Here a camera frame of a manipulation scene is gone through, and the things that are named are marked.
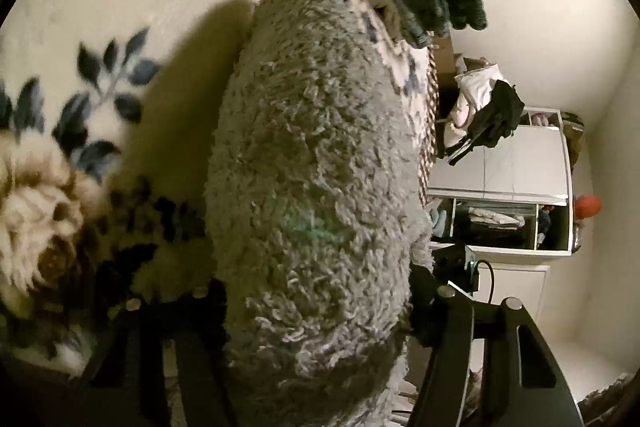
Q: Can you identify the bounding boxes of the red round object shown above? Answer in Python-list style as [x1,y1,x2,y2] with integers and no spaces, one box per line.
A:
[574,195,602,221]

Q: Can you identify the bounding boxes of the white floral blanket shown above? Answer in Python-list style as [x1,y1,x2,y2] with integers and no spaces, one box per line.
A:
[0,0,436,377]

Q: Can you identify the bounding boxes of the brown checkered blanket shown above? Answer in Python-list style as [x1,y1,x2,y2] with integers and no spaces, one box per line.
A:
[419,49,439,207]

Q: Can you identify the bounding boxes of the grey fluffy pants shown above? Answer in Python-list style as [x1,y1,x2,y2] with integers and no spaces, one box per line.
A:
[205,0,431,426]

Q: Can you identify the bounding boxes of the white and black clothes heap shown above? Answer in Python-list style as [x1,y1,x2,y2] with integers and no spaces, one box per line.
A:
[444,61,525,166]

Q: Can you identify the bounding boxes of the white storage cabinet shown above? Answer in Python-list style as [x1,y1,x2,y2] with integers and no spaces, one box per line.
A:
[428,107,574,258]

